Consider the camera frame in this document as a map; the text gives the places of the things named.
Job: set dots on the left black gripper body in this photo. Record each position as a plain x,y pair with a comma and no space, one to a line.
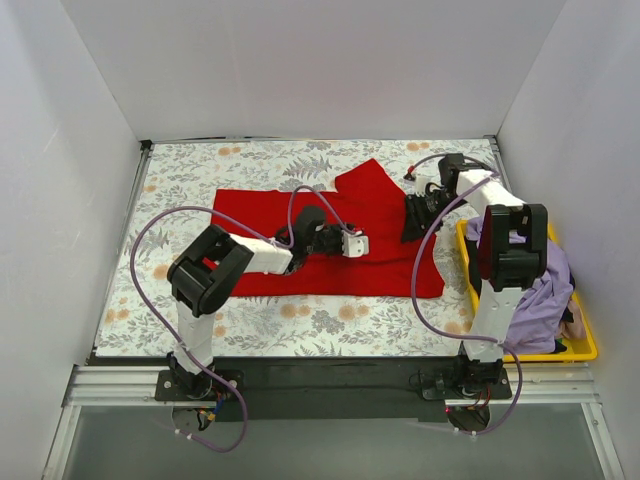
335,240

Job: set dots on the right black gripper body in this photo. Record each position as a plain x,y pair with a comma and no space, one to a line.
420,208

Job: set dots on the red t shirt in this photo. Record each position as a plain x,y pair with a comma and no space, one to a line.
367,197

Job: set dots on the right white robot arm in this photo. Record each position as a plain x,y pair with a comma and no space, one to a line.
511,255

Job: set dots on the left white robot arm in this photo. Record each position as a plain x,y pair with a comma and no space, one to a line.
205,275

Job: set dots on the floral table mat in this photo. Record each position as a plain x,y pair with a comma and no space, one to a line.
179,183

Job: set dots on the lilac t shirt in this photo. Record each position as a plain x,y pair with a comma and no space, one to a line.
536,321

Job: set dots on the pink garment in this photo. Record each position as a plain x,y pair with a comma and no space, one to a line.
572,325

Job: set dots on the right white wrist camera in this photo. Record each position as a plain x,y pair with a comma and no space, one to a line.
418,183

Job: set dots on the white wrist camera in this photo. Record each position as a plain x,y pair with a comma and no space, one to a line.
418,183
355,245

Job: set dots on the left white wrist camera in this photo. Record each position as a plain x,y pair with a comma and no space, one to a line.
355,245

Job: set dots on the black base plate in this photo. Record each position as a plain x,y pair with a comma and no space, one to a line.
319,388

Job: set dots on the aluminium frame rail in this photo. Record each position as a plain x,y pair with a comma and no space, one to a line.
543,383

